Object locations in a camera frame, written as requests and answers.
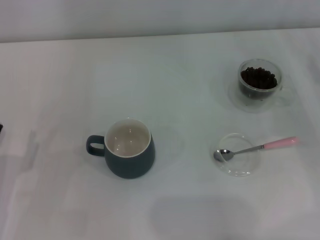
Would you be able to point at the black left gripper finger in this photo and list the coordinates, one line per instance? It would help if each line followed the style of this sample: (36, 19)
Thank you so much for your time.
(1, 128)

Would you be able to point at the dark blue-grey ceramic mug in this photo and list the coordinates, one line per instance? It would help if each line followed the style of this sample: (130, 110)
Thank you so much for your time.
(130, 167)

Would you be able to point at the double-walled clear glass cup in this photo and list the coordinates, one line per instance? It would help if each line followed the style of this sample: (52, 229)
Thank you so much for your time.
(260, 96)

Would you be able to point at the pile of dark coffee beans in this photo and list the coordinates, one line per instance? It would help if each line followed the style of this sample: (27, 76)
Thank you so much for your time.
(258, 77)

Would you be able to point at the small clear glass dish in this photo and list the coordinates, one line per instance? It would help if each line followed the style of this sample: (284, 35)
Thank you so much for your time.
(242, 167)

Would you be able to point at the clear glass saucer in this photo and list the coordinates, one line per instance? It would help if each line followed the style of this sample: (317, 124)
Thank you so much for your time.
(235, 100)

